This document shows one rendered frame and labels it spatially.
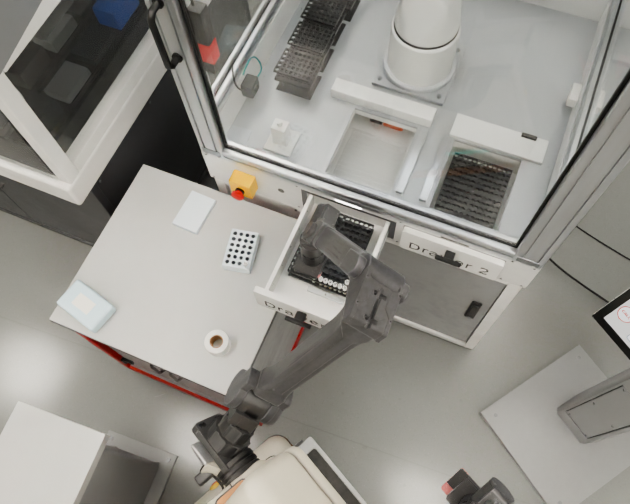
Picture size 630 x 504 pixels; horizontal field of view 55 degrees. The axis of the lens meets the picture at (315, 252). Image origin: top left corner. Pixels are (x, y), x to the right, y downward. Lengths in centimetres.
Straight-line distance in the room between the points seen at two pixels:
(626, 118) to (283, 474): 85
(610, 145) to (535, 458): 156
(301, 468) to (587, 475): 163
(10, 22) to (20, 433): 107
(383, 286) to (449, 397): 158
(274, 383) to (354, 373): 139
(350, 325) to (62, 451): 110
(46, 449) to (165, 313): 48
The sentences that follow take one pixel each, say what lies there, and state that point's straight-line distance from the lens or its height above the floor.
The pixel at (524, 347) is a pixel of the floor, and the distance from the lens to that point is 266.
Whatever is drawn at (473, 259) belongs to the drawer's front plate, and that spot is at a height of 91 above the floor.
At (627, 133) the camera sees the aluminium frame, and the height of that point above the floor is 156.
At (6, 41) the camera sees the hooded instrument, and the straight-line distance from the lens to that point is 163.
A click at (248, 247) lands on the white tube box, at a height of 79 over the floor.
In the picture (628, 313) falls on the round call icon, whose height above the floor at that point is 102.
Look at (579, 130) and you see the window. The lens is 125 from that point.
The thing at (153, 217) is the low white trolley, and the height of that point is 76.
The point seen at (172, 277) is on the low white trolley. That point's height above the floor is 76.
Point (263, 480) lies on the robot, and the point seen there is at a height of 138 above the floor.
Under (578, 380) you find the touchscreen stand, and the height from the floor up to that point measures 4.
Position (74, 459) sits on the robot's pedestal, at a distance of 186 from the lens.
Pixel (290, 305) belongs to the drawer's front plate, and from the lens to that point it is 163.
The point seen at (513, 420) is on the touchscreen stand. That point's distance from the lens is 255.
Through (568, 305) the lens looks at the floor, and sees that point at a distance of 277.
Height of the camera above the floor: 247
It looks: 66 degrees down
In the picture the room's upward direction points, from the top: 5 degrees counter-clockwise
